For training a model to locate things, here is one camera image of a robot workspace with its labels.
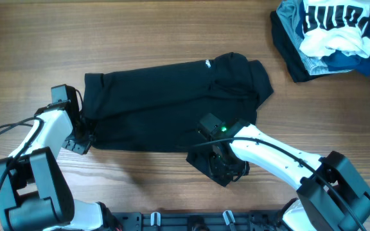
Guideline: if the black t-shirt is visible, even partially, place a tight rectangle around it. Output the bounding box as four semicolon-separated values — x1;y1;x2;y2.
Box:
83;53;273;173

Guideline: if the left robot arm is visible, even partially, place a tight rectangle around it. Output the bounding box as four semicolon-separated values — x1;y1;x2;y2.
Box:
0;101;106;230

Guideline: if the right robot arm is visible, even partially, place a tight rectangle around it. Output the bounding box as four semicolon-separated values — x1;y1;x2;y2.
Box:
198;114;370;230

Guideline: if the black folded garment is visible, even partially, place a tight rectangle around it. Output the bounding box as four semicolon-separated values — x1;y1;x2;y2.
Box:
270;11;313;83

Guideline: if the navy blue garment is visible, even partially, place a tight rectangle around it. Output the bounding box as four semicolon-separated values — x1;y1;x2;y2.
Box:
295;3;370;77

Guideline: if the grey striped garment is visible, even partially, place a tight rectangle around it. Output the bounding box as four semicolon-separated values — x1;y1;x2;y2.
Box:
276;0;337;76

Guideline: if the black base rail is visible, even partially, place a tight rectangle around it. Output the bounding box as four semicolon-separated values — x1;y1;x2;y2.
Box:
114;210;290;231

